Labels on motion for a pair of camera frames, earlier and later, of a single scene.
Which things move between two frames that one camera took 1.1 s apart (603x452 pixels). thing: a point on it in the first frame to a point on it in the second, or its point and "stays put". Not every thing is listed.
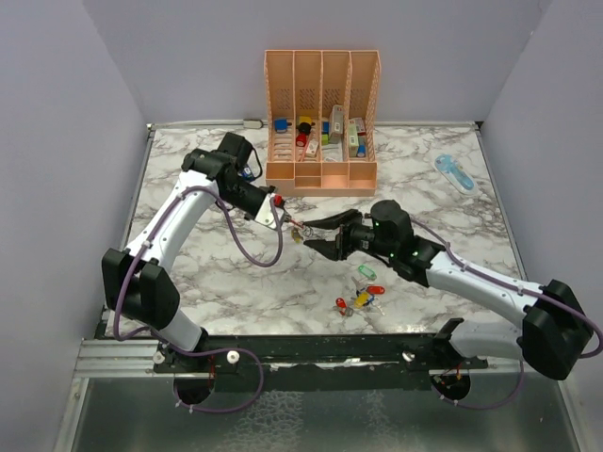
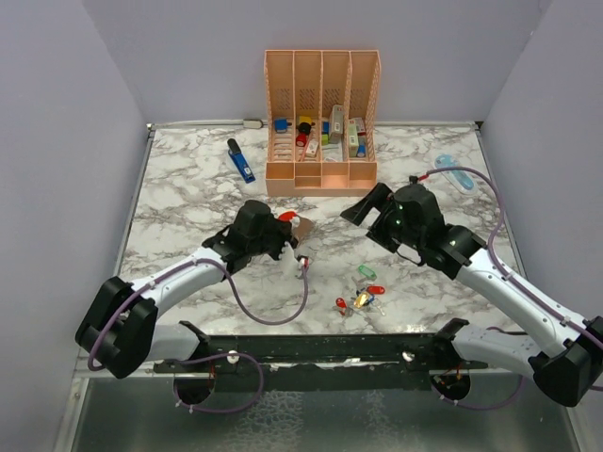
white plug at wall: [252, 123] stays put
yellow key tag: [361, 299] stays put
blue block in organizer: [281, 125] stays put
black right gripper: [340, 248] to [382, 198]
